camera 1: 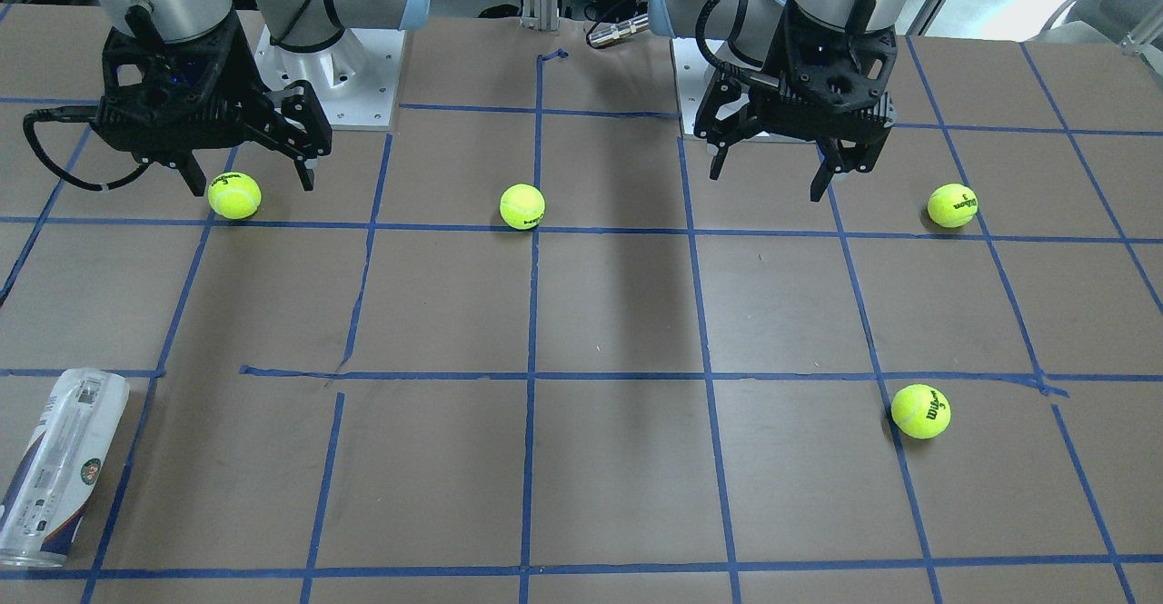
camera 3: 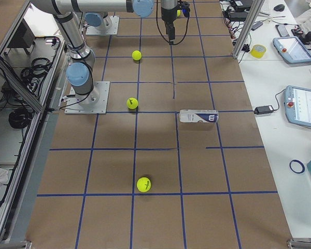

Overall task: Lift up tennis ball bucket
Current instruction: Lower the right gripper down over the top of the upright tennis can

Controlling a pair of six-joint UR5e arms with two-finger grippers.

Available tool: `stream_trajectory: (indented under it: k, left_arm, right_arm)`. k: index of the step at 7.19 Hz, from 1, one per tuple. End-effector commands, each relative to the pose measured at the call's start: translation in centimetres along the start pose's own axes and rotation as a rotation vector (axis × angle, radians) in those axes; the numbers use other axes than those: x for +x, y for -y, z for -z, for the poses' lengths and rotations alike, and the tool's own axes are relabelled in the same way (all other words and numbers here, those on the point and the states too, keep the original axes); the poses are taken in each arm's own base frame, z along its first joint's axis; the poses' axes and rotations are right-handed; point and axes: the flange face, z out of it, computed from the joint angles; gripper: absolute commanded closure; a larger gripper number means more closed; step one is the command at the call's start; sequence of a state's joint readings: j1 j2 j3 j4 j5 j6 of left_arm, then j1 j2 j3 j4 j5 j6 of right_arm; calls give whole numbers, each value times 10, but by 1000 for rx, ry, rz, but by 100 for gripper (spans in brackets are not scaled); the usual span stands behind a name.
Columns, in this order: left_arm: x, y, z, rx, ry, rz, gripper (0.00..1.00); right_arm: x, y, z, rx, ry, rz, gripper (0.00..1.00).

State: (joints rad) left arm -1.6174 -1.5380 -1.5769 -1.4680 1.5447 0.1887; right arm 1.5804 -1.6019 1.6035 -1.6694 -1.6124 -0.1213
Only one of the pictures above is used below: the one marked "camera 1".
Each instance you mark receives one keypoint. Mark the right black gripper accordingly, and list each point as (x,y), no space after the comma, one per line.
(243,66)

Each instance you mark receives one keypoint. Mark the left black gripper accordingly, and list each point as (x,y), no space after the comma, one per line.
(732,101)

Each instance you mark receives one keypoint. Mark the clear tennis ball can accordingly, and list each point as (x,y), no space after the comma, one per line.
(63,461)

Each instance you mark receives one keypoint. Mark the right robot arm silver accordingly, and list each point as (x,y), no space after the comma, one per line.
(300,26)

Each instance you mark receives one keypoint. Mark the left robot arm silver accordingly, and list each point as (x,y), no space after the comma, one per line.
(748,26)

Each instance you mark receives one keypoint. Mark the tennis ball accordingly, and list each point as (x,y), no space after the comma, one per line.
(920,411)
(234,196)
(522,206)
(952,206)

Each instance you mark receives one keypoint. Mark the tennis ball centre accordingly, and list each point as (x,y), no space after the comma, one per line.
(522,206)

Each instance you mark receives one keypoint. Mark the silver cable connector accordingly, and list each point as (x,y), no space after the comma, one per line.
(605,34)

